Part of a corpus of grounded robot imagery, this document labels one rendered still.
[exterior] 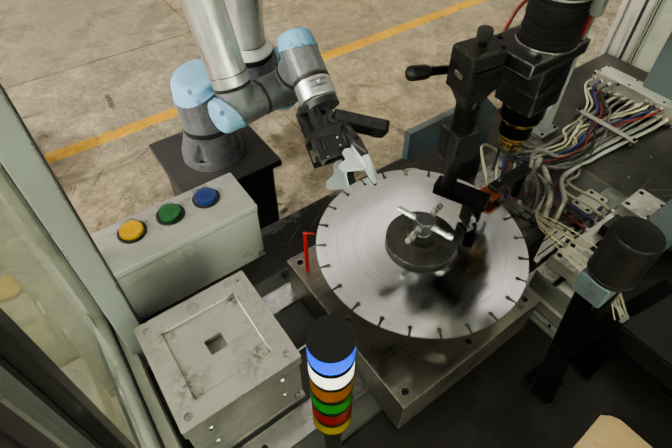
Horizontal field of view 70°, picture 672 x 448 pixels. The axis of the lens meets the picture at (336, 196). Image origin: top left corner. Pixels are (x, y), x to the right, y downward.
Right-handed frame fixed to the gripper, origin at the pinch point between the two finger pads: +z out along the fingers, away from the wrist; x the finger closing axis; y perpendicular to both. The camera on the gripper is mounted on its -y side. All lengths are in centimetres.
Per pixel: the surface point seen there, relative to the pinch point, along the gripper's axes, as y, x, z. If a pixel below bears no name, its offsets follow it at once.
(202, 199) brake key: 29.1, -3.1, -9.6
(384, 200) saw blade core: 1.2, 9.5, 3.3
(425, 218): 0.1, 19.4, 9.0
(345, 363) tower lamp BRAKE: 24, 43, 19
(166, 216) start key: 35.9, -2.3, -8.5
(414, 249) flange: 2.6, 16.8, 12.7
